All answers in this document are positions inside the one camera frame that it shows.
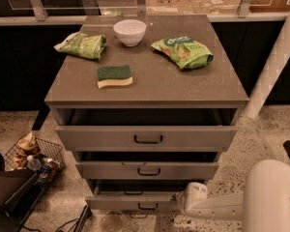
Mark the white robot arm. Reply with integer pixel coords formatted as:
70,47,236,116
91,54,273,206
176,159,290,232

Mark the clear plastic water bottle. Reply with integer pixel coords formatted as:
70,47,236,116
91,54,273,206
26,155,42,171

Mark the cardboard box centre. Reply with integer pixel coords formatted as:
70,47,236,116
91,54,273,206
146,0,194,15

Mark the grey drawer cabinet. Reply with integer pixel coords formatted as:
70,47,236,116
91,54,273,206
43,14,250,191

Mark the white diagonal post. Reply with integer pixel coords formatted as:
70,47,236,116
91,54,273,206
244,12,290,118

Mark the crumpled tan snack bag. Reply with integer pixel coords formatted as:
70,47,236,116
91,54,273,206
13,132,41,169

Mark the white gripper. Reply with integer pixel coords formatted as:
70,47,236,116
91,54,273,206
176,182,208,218

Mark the black wire basket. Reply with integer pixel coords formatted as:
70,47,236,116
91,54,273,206
4,136,65,186

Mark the green yellow sponge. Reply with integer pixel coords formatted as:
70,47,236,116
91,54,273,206
97,65,132,89

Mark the metal railing frame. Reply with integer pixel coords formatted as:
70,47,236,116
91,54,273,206
0,0,290,25

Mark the grey drawer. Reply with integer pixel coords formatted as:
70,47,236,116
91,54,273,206
86,180,204,212
57,108,236,152
76,152,218,180

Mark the green chip bag right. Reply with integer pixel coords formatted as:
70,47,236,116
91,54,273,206
151,35,214,70

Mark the white ceramic bowl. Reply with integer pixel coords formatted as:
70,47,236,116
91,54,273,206
113,19,147,46

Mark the black bar on floor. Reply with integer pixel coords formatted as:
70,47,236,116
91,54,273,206
73,205,92,232

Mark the green snack bag left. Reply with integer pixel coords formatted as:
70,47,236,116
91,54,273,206
54,31,106,60

